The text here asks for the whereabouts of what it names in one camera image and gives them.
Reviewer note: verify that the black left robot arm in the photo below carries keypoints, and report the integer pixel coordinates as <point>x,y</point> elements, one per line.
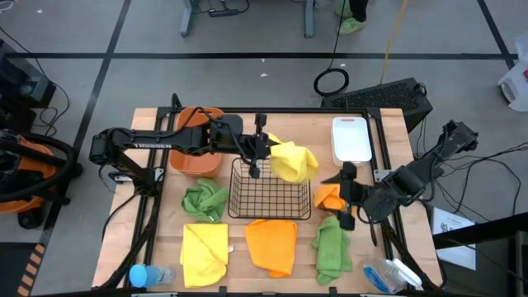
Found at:
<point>156,138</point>

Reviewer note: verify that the black computer tower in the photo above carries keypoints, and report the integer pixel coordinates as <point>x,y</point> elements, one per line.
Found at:
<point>379,97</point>

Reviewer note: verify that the person's leg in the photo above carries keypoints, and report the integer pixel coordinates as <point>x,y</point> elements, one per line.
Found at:
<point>358,10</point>

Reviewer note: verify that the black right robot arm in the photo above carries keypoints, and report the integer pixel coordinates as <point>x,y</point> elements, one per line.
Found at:
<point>416,175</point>

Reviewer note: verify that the orange microfiber towel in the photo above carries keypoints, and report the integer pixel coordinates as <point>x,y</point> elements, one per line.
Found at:
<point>272,247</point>
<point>328,197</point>

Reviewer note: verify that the white plastic container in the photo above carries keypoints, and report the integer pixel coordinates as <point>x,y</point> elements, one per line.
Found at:
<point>515,82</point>

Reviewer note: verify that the black metal bar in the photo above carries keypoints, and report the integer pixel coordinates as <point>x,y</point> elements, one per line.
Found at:
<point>478,232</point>

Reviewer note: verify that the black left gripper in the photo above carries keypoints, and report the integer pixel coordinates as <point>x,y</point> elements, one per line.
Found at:
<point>255,148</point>

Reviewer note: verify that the silver metal bracket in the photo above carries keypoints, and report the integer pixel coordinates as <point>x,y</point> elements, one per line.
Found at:
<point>148,295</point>
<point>377,295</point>

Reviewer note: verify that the black metal table frame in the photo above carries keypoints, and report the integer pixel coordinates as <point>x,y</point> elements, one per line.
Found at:
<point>288,110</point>

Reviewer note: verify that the black power strip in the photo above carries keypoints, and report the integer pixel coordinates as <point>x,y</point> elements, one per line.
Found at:
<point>222,12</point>

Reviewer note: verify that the green microfiber towel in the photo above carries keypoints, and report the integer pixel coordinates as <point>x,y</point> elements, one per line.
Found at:
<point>332,251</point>
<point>204,200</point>

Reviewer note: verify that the white plastic basket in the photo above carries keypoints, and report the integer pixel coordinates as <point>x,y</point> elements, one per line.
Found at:
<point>351,140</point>

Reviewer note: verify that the hazard striped floor mat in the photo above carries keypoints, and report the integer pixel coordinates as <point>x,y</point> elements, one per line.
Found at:
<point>29,268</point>

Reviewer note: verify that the person's shoe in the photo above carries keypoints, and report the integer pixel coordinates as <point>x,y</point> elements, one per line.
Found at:
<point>351,25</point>

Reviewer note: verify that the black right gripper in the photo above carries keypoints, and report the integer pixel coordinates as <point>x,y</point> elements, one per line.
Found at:
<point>350,191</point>

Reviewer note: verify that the white paper sheet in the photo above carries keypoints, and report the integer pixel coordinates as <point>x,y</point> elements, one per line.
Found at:
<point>453,239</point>

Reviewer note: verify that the yellow microfiber towel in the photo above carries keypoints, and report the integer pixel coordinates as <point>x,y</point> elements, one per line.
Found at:
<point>295,163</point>
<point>204,255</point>

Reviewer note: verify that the clear trigger spray bottle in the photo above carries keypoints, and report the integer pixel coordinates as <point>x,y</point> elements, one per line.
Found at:
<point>387,274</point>

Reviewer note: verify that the grey desk leg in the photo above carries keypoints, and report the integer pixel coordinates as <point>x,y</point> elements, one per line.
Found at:
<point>308,18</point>
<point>187,18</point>

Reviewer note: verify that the black equipment case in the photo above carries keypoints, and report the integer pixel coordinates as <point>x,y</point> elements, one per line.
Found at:
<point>24,86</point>

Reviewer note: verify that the orange plastic basket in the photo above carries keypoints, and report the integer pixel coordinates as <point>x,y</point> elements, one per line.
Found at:
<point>194,165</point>

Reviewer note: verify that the blue capped spray bottle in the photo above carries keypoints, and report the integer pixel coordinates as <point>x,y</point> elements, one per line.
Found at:
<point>144,275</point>

